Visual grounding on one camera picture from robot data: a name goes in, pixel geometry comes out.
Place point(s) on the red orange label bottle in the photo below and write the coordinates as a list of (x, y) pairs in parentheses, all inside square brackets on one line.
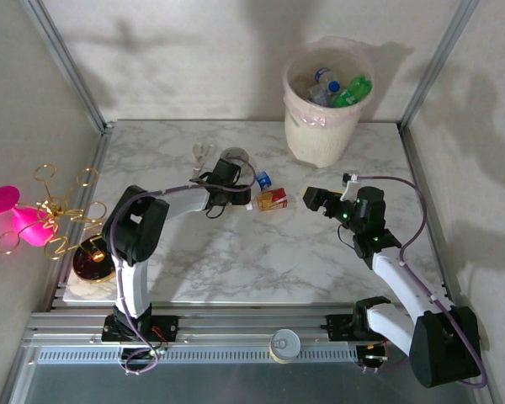
[(273, 198)]

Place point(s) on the clear bottle with blue cap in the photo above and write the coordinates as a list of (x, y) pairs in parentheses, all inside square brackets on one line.
[(320, 96)]

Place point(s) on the green bottle with yellow cap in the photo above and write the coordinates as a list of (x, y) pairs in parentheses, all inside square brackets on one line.
[(351, 90)]

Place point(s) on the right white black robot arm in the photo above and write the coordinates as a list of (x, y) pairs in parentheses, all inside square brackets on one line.
[(404, 282)]

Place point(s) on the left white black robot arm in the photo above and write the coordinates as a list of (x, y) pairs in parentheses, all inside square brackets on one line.
[(130, 286)]

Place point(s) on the cream ribbed waste bin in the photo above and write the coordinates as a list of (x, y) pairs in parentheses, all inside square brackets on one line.
[(315, 143)]

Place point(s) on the pink plastic bin liner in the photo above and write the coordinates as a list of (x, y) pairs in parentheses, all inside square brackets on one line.
[(307, 119)]

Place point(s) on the small blue label water bottle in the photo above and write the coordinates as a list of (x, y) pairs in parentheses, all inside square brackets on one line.
[(263, 180)]

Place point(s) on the grey adhesive tape roll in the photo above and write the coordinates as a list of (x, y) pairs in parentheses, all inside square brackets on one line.
[(235, 152)]

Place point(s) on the small lit circuit board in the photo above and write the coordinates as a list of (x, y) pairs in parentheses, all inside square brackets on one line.
[(372, 357)]

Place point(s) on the silver tin can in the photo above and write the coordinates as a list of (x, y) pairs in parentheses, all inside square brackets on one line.
[(285, 343)]

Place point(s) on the grey metal base panel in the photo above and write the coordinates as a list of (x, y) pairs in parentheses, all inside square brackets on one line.
[(252, 385)]

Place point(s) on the pink goblet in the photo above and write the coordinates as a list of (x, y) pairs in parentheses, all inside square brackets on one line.
[(29, 227)]

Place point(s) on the aluminium table side rail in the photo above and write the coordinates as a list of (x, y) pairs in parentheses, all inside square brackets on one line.
[(416, 168), (97, 155)]

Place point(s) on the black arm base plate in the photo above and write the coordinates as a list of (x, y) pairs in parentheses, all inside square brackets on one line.
[(338, 326), (168, 327)]

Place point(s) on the aluminium mounting rail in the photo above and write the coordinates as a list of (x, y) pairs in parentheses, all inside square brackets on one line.
[(252, 324)]

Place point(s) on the aluminium frame post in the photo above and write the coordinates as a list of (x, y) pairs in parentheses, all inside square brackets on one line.
[(69, 67), (437, 63)]

